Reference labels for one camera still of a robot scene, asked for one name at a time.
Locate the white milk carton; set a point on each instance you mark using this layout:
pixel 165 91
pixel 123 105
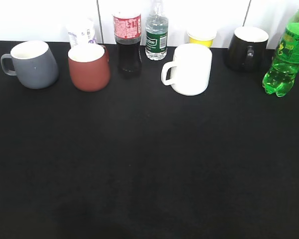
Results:
pixel 81 31

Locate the green soda bottle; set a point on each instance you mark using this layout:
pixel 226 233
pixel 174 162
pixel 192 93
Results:
pixel 281 76

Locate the dark cola bottle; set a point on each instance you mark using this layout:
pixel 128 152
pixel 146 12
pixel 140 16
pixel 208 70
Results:
pixel 127 31

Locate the clear cestbon water bottle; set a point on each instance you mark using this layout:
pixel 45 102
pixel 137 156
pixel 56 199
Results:
pixel 156 32

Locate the red ceramic mug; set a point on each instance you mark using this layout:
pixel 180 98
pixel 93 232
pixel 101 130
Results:
pixel 89 67

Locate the black ceramic mug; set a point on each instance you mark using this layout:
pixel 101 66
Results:
pixel 246 49

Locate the grey ceramic mug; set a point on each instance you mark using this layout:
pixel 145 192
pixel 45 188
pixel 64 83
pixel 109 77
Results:
pixel 33 63

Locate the white ceramic mug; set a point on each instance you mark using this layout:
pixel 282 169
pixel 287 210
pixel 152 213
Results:
pixel 188 74

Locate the yellow paper cup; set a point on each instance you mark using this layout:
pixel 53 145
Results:
pixel 203 37

